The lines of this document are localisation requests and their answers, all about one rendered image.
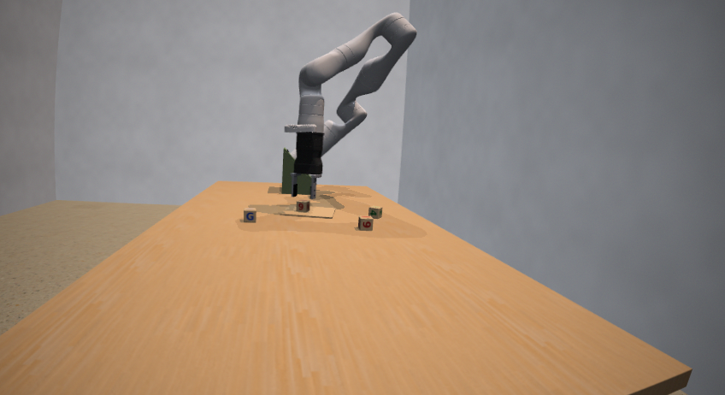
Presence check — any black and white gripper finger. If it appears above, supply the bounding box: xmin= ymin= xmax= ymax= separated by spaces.
xmin=291 ymin=173 xmax=301 ymax=197
xmin=310 ymin=174 xmax=321 ymax=199

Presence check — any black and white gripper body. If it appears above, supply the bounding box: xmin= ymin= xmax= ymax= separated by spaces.
xmin=285 ymin=114 xmax=324 ymax=175

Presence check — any beige flat mat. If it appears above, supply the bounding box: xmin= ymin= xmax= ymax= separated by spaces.
xmin=280 ymin=205 xmax=336 ymax=219

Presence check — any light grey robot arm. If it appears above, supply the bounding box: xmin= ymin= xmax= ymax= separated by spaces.
xmin=298 ymin=13 xmax=417 ymax=156

